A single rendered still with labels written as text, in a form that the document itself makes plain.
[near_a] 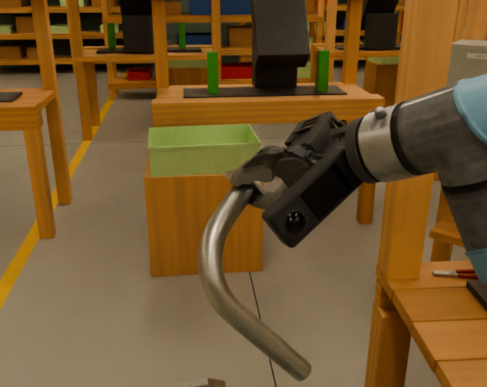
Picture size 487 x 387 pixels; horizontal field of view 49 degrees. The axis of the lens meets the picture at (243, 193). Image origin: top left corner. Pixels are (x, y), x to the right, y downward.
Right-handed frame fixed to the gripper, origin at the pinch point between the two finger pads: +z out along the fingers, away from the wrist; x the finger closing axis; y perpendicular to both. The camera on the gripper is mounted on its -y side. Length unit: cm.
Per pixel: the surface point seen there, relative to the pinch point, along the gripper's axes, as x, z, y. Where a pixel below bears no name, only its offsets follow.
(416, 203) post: -52, 22, 56
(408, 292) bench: -68, 28, 41
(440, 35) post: -20, 4, 73
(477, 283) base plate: -78, 16, 51
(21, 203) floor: -27, 371, 107
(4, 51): 114, 891, 465
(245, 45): -102, 479, 529
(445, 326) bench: -70, 16, 32
